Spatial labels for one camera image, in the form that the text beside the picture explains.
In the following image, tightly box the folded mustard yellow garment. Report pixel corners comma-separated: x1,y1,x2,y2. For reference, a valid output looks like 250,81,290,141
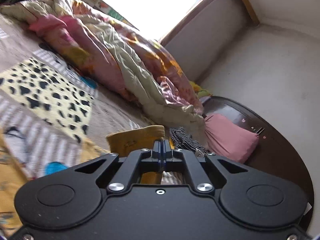
106,125,165,186

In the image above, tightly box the folded striped dark garment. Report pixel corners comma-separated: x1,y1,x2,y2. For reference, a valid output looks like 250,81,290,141
169,127,207,157

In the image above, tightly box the pink pillow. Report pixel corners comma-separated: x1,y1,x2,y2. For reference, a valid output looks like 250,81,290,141
204,114,259,164

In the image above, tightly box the dark wooden headboard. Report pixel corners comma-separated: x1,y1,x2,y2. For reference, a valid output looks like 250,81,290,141
203,96,314,230

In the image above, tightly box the yellow green plush toy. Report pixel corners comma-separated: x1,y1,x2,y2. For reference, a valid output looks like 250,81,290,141
189,81,212,99

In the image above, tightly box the floral pink yellow quilt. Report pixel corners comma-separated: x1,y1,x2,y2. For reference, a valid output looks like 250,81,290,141
1,0,205,139

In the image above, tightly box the Mickey Mouse plush blanket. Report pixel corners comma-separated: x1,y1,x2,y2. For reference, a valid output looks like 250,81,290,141
1,16,151,179

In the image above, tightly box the colourful board at window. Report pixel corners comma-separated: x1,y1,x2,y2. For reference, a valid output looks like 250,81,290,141
82,0,138,30

